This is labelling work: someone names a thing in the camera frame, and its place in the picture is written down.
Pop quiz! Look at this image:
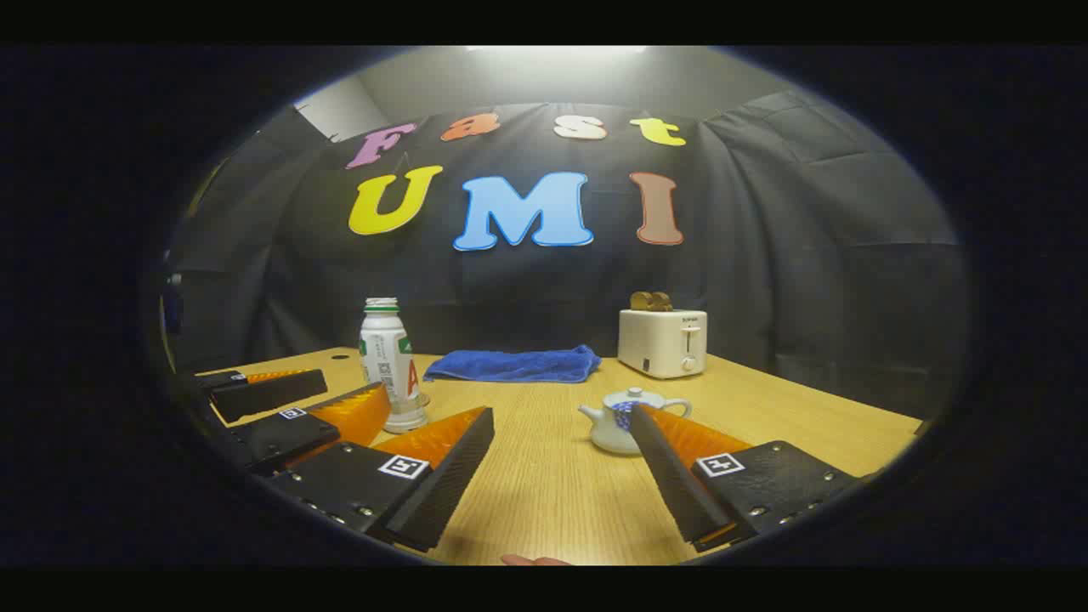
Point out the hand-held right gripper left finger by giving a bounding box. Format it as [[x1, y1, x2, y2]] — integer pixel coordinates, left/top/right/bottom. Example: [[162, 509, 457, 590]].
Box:
[[265, 405, 496, 553]]

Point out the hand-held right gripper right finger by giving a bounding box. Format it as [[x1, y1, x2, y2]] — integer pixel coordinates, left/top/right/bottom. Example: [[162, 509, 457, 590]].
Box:
[[626, 403, 861, 554]]

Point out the white blue-patterned teacup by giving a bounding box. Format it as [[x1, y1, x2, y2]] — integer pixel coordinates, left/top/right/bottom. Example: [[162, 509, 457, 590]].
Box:
[[579, 398, 694, 456]]

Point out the white blue-patterned teacup lid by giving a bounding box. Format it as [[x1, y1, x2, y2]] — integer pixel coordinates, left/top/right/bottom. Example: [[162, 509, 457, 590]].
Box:
[[602, 388, 668, 411]]

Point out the white water bottle green label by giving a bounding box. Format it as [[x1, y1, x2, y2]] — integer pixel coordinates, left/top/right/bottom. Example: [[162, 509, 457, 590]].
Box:
[[359, 297, 429, 434]]

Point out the white toaster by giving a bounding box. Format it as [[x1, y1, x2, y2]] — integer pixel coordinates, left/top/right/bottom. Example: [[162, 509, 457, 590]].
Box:
[[618, 308, 708, 380]]

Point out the blue towel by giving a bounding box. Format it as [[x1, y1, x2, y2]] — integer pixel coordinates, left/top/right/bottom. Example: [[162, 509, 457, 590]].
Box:
[[423, 344, 603, 384]]

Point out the black backdrop cloth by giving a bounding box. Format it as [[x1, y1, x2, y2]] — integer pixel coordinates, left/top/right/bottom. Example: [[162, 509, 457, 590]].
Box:
[[161, 89, 970, 422]]

